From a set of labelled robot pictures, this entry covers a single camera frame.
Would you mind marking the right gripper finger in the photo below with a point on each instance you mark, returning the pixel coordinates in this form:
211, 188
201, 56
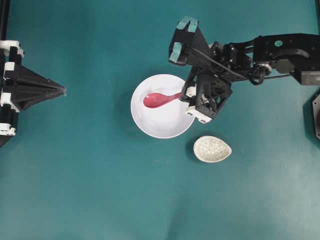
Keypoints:
195, 111
188, 92

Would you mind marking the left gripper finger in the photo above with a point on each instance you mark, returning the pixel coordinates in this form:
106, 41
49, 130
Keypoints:
20, 101
27, 77

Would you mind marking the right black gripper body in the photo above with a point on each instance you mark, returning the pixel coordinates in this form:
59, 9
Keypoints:
229, 64

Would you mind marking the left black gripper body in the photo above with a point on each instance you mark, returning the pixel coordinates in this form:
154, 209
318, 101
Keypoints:
10, 110

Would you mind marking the pink ceramic spoon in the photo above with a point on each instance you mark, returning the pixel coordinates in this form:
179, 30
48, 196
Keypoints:
156, 100

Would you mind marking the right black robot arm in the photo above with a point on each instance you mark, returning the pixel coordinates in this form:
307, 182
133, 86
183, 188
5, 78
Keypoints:
291, 55

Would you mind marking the white round bowl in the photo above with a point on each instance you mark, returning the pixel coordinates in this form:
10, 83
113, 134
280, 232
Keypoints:
167, 121

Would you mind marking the speckled egg-shaped spoon rest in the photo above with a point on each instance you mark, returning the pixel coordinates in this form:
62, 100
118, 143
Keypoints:
210, 149

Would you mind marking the black table edge rail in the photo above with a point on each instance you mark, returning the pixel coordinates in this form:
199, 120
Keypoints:
4, 14

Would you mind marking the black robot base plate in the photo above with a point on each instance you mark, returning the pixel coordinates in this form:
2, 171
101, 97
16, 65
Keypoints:
309, 119

